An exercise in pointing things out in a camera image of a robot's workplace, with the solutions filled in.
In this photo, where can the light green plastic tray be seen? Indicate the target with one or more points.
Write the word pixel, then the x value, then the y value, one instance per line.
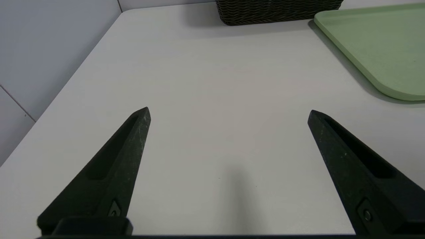
pixel 382 49

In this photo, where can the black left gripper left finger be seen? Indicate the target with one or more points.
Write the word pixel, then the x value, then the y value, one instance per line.
pixel 113 172

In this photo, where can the dark brown wicker basket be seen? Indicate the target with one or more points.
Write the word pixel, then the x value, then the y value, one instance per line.
pixel 275 11

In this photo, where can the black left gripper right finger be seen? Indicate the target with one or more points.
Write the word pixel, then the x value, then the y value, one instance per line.
pixel 365 186

